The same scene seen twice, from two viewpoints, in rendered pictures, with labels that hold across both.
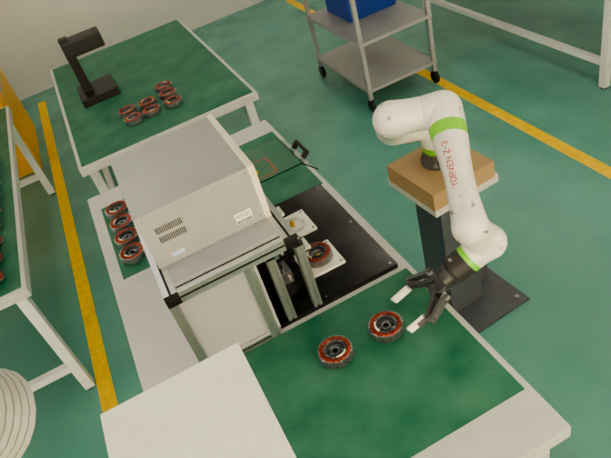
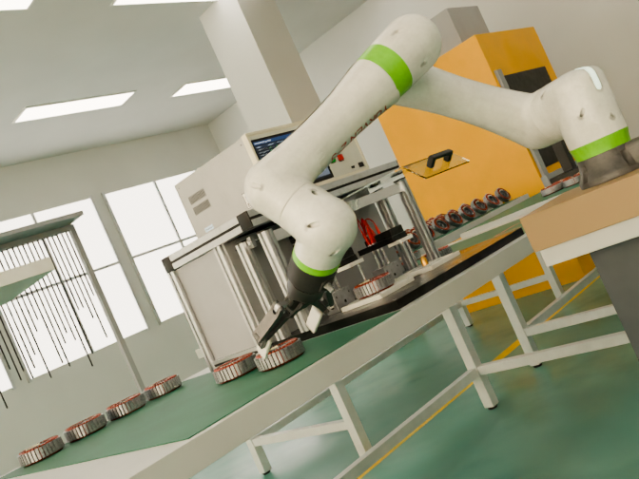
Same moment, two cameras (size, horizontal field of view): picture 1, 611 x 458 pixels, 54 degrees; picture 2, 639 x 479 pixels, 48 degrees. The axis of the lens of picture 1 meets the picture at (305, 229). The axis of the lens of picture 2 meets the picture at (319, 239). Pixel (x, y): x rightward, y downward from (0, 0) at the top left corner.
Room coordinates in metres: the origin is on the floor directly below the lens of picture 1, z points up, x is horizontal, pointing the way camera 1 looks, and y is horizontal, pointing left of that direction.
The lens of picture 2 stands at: (0.59, -1.61, 0.93)
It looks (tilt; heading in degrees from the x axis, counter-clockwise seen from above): 1 degrees up; 58
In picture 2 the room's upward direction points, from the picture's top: 24 degrees counter-clockwise
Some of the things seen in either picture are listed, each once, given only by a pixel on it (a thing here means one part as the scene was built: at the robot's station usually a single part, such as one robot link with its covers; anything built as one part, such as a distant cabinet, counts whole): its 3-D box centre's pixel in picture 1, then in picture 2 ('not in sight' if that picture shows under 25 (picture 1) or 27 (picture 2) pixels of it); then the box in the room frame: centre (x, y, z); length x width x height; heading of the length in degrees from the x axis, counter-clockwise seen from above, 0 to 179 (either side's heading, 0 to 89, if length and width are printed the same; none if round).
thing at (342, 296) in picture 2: (283, 273); (338, 299); (1.64, 0.13, 0.80); 0.08 x 0.05 x 0.06; 14
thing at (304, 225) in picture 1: (293, 226); (426, 266); (1.91, 0.05, 0.78); 0.15 x 0.15 x 0.01; 14
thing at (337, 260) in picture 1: (318, 259); (377, 294); (1.67, -0.01, 0.78); 0.15 x 0.15 x 0.01; 14
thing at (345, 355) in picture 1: (335, 352); (235, 368); (1.24, 0.03, 0.77); 0.11 x 0.11 x 0.04
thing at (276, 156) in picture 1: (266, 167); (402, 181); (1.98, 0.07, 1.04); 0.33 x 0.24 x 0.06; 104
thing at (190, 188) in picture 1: (187, 186); (272, 177); (1.73, 0.33, 1.22); 0.44 x 0.39 x 0.20; 14
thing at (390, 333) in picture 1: (385, 326); (279, 354); (1.27, -0.15, 0.77); 0.11 x 0.11 x 0.04
